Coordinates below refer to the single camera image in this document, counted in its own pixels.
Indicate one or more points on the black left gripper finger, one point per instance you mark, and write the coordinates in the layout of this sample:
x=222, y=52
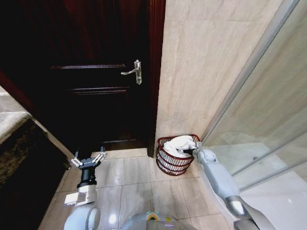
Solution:
x=76, y=162
x=100, y=157

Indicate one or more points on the white used towel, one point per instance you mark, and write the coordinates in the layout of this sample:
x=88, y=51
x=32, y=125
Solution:
x=177, y=143

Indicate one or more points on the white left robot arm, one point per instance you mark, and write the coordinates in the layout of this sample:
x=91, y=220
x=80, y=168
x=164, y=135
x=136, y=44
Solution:
x=84, y=215

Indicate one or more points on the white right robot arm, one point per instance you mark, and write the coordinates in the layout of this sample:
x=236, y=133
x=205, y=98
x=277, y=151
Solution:
x=217, y=173

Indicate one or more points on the red slatted laundry hamper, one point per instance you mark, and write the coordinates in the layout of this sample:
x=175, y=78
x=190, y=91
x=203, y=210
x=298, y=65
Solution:
x=168, y=164

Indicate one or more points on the dark marble vanity counter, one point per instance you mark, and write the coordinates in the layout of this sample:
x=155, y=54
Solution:
x=21, y=167

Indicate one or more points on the white robot front shell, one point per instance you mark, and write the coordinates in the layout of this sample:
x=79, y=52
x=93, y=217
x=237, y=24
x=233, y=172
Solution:
x=139, y=222

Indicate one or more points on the dark wooden door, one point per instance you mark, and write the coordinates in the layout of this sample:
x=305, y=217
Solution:
x=79, y=72

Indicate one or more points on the glass shower panel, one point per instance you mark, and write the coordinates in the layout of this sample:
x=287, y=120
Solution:
x=271, y=100

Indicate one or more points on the silver shower bottom rail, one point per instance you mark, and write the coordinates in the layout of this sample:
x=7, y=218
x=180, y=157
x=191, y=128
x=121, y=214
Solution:
x=271, y=171

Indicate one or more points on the dark wooden door frame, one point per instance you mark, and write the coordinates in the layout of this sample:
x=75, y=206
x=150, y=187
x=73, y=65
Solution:
x=157, y=72

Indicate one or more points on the silver shower frame post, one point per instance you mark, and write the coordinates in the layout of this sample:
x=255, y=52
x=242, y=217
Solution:
x=239, y=81

